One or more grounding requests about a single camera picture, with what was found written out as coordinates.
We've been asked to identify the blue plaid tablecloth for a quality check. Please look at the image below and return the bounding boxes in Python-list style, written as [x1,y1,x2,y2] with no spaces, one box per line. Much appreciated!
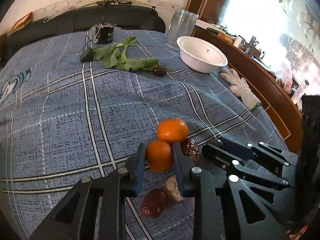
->
[1,30,286,239]

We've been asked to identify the white bowl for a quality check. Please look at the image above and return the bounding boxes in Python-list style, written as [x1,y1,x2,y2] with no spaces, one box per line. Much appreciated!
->
[177,36,228,73]

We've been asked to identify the black cylindrical device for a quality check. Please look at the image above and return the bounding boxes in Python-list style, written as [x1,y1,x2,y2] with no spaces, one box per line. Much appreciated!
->
[94,23,114,44]

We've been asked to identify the dark red date near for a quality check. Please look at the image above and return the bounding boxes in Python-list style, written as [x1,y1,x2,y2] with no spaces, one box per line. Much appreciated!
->
[180,138,201,165]

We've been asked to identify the dark date by leaves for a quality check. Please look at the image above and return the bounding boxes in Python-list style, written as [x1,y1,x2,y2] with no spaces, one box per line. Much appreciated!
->
[152,66,167,76]

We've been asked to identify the green leafy vegetable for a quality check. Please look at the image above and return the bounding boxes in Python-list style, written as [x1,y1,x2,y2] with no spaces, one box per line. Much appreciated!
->
[91,36,160,72]

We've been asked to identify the clear plastic cup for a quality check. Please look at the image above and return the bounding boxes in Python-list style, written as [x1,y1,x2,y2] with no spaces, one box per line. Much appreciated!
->
[166,9,199,46]

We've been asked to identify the orange tangerine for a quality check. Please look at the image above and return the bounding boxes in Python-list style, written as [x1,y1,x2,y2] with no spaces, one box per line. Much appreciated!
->
[145,140,174,172]
[157,119,189,145]

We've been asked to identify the small black box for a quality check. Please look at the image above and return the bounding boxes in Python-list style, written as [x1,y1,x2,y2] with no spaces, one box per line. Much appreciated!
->
[80,48,93,63]

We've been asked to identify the white glove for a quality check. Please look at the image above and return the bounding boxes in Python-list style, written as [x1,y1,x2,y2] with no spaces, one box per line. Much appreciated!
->
[219,68,261,111]

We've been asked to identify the black sofa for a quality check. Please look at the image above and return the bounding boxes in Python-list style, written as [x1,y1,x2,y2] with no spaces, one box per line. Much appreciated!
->
[1,4,166,64]

